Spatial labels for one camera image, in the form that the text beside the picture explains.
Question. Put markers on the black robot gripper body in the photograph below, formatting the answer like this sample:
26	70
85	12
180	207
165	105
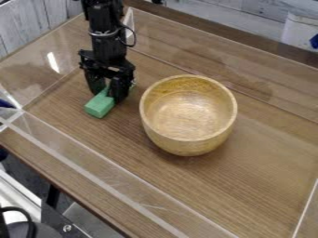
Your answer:
106	60

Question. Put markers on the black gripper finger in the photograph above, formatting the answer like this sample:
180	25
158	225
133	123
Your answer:
121	87
96	80

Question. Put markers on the green rectangular block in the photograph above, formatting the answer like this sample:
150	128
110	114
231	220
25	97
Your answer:
101	104

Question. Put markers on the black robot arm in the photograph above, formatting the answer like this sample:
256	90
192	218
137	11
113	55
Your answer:
104	14

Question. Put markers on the light wooden bowl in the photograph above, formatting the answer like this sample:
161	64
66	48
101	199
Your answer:
189	113

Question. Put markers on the black table leg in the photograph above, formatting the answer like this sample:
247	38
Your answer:
53	196

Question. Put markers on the white cylindrical container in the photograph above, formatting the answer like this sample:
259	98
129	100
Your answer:
301	31

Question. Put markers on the clear acrylic corner bracket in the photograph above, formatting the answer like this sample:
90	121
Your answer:
129	23

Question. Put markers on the clear acrylic tray wall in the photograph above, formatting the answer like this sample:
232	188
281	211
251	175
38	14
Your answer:
126	201

